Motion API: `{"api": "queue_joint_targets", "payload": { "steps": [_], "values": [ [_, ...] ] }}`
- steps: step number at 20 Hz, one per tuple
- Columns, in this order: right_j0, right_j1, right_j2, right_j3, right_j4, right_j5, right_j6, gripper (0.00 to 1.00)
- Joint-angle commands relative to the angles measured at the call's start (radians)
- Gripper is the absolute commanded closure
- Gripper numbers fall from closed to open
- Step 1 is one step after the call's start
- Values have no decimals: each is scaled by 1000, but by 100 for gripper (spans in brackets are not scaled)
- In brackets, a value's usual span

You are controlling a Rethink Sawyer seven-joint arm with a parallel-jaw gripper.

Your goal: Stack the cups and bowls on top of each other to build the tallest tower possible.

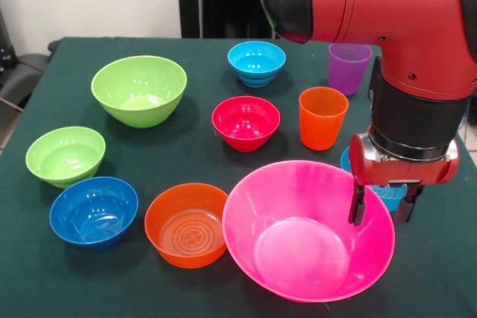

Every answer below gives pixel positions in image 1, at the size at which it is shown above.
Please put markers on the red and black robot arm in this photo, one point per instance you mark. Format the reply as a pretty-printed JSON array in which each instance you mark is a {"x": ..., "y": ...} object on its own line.
[{"x": 391, "y": 5}]

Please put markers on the orange cup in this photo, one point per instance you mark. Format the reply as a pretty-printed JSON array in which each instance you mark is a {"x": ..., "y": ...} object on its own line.
[{"x": 322, "y": 120}]

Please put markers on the dark blue bowl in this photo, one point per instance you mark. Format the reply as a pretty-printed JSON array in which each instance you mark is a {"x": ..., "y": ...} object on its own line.
[{"x": 93, "y": 213}]

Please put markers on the wide light blue bowl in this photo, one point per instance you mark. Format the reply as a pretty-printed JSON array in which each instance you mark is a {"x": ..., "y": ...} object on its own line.
[{"x": 389, "y": 199}]

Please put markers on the large pink bowl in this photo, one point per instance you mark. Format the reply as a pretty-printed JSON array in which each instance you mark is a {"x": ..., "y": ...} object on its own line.
[{"x": 305, "y": 228}]

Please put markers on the orange bowl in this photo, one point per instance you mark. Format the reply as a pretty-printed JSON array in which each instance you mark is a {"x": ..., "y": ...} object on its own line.
[{"x": 186, "y": 228}]

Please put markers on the large green bowl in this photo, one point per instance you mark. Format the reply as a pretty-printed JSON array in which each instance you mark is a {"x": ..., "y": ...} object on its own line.
[{"x": 138, "y": 87}]

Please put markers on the dark green tablecloth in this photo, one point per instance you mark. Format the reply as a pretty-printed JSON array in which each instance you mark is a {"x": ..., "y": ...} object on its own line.
[{"x": 167, "y": 150}]

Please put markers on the small green bowl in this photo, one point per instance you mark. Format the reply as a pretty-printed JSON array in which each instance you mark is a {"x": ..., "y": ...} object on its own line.
[{"x": 63, "y": 154}]

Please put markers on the small light blue footed bowl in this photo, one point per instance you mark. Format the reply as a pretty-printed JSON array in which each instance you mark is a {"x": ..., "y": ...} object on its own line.
[{"x": 256, "y": 63}]

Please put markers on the small red bowl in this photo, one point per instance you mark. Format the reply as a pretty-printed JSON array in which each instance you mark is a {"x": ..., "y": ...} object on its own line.
[{"x": 246, "y": 124}]

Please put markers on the purple cup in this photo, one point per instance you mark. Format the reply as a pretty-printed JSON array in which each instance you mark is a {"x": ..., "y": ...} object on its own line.
[{"x": 346, "y": 76}]

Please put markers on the black round knob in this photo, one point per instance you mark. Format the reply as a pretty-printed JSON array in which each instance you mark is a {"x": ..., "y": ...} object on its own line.
[{"x": 53, "y": 46}]

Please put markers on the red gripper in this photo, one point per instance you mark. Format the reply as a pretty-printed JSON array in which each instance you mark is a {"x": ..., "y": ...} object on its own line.
[{"x": 402, "y": 174}]

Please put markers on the black and grey equipment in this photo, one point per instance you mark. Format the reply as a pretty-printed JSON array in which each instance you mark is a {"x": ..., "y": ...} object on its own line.
[{"x": 22, "y": 72}]

